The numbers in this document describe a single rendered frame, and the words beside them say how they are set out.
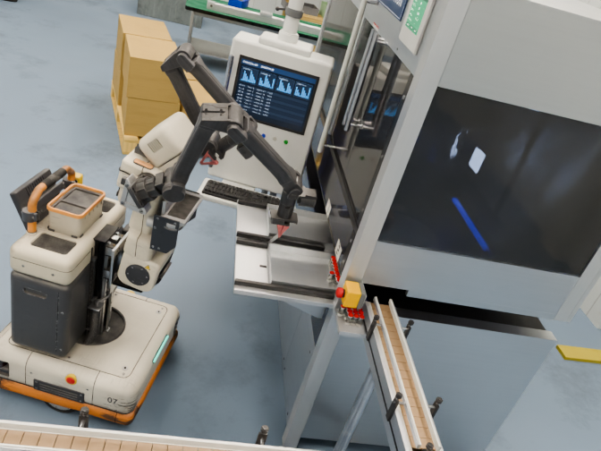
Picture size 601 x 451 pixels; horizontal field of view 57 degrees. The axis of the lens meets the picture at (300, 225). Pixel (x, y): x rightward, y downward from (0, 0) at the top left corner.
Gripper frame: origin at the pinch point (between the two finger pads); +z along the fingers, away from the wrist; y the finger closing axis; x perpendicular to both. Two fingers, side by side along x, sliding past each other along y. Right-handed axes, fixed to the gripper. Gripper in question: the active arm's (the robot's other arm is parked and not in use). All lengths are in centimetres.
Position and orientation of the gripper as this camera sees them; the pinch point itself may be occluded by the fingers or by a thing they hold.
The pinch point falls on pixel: (279, 234)
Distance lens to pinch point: 211.5
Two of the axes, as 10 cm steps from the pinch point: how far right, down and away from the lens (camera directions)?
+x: -0.8, -5.4, 8.4
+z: -2.3, 8.3, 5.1
